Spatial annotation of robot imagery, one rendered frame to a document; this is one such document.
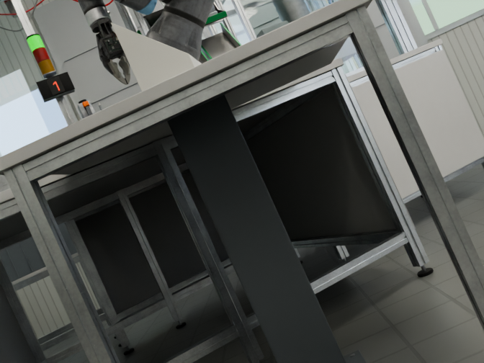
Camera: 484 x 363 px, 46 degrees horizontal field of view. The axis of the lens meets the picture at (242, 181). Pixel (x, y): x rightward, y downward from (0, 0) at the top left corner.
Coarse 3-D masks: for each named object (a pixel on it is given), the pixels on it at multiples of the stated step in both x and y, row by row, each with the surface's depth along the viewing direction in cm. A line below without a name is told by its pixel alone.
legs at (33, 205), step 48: (288, 48) 122; (384, 48) 121; (192, 96) 123; (384, 96) 121; (96, 144) 123; (192, 144) 143; (240, 144) 142; (240, 192) 142; (432, 192) 121; (48, 240) 124; (240, 240) 143; (288, 240) 142; (288, 288) 142; (480, 288) 122; (96, 336) 124; (288, 336) 143
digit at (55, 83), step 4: (48, 80) 209; (52, 80) 209; (56, 80) 210; (48, 84) 209; (52, 84) 209; (56, 84) 210; (60, 84) 210; (52, 88) 209; (56, 88) 209; (60, 88) 210; (52, 92) 209; (56, 92) 209
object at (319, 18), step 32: (352, 0) 119; (288, 32) 120; (224, 64) 120; (320, 64) 179; (160, 96) 121; (256, 96) 186; (64, 128) 121; (96, 128) 122; (160, 128) 162; (0, 160) 122; (96, 160) 167
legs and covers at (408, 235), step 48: (288, 96) 200; (336, 96) 210; (288, 144) 275; (336, 144) 234; (48, 192) 172; (288, 192) 298; (336, 192) 251; (384, 192) 208; (144, 240) 311; (336, 240) 259; (384, 240) 208; (0, 288) 280; (192, 288) 316; (0, 336) 218; (240, 336) 183
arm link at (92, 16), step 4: (96, 8) 182; (100, 8) 182; (104, 8) 184; (88, 12) 182; (92, 12) 182; (96, 12) 182; (100, 12) 182; (104, 12) 183; (108, 12) 186; (88, 16) 182; (92, 16) 182; (96, 16) 181; (100, 16) 182; (104, 16) 182; (108, 16) 184; (88, 20) 183; (92, 20) 182; (96, 20) 182; (92, 24) 183
